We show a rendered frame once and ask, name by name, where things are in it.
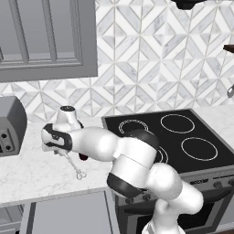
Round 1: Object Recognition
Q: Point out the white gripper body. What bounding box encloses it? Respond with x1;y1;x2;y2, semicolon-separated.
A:
41;129;67;153

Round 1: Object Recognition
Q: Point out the grey toaster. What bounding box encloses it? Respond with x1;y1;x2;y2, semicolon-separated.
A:
0;95;28;157

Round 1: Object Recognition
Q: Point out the grey base cupboard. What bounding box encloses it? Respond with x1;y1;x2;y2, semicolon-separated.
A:
0;204;25;234

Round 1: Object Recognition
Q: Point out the black glass hob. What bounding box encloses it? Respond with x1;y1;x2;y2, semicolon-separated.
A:
101;108;234;175

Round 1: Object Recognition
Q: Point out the grey oven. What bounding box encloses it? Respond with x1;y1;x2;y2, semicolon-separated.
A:
113;165;234;234

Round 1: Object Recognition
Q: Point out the dark oven door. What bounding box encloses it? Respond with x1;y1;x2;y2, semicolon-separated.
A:
117;190;234;234

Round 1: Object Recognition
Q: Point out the silver hanging ladle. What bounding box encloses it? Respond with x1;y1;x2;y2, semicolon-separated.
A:
226;84;234;99

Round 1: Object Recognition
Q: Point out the black range hood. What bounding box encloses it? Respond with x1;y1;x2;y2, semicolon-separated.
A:
170;0;212;11

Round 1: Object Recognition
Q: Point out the silver wire whisk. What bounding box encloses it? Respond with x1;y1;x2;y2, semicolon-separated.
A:
59;150;88;181

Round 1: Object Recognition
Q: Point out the grey wall cupboard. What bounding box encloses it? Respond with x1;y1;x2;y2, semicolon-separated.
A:
0;0;99;83

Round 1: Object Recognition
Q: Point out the dark oven door handle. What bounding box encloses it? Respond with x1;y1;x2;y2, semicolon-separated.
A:
122;186;234;216

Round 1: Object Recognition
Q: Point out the brown wall shelf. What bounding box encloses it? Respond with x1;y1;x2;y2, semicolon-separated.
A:
222;44;234;55

